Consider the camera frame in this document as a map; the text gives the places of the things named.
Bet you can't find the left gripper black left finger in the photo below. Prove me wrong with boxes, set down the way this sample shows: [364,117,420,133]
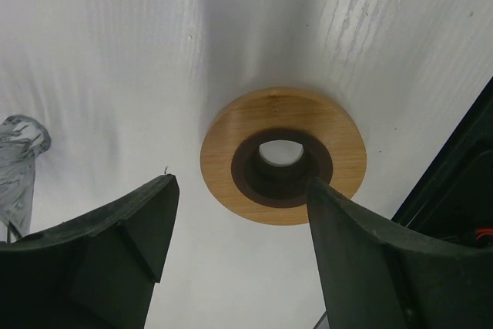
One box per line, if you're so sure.
[1,174,179,328]

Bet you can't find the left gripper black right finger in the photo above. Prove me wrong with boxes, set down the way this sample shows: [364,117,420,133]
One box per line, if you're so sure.
[307,178,492,328]

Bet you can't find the grey swirled glass dripper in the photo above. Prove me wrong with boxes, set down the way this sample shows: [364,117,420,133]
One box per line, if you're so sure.
[1,115,52,243]

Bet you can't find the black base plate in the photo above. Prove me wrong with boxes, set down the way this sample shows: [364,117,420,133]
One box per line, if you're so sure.
[392,82,492,248]

